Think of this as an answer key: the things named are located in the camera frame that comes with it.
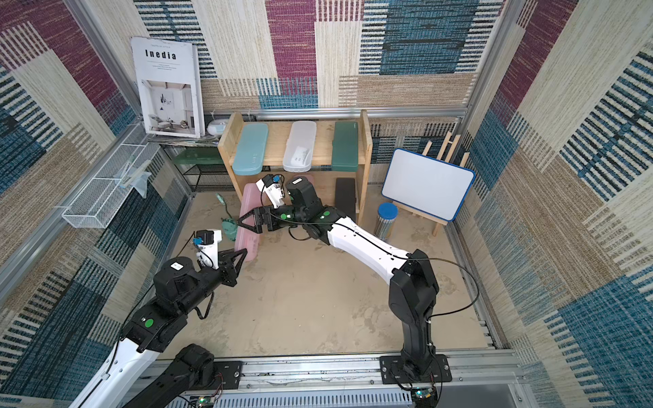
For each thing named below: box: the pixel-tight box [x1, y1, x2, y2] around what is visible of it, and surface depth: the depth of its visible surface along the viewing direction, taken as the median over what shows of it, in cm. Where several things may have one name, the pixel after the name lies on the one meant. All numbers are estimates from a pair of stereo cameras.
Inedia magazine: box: [130, 36, 205, 139], surface depth 79 cm
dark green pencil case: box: [331, 121, 359, 172], surface depth 71 cm
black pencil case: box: [335, 177, 357, 222], surface depth 91 cm
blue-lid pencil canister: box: [375, 202, 399, 240], surface depth 89 cm
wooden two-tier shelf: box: [217, 109, 374, 221], surface depth 73 cm
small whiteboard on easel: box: [380, 131, 477, 237], surface depth 96 cm
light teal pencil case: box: [232, 123, 269, 176], surface depth 69 cm
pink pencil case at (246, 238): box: [234, 182, 263, 262], surface depth 70 cm
